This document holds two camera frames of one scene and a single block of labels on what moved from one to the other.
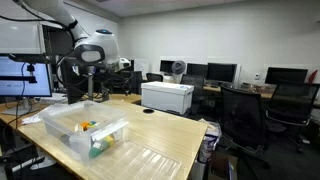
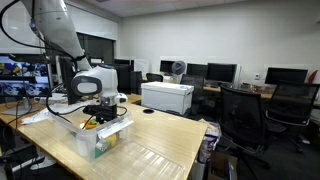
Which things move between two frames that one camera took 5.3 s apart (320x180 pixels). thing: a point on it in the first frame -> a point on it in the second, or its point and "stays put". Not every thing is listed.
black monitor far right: [276, 74] stays put
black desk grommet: [148, 111] stays put
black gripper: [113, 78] -> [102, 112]
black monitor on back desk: [221, 71] stays put
